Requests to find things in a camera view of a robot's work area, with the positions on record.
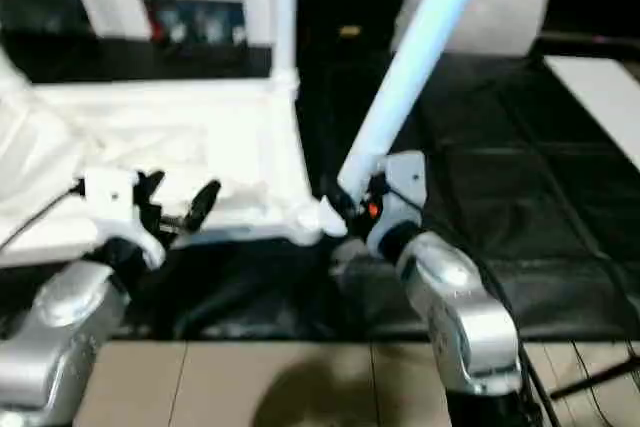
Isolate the black mat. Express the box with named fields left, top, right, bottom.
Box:
left=0, top=31, right=640, bottom=346

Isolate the white flat panel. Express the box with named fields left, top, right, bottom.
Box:
left=543, top=55, right=640, bottom=171

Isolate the black metal stand pole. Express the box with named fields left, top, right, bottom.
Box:
left=548, top=360, right=640, bottom=401

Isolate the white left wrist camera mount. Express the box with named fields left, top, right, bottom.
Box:
left=78, top=166, right=167, bottom=269

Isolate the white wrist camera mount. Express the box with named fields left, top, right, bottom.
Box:
left=78, top=166, right=167, bottom=269
left=366, top=150, right=430, bottom=259

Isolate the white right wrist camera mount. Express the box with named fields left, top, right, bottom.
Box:
left=366, top=150, right=430, bottom=259

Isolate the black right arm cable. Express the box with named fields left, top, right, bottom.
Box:
left=479, top=256, right=556, bottom=427

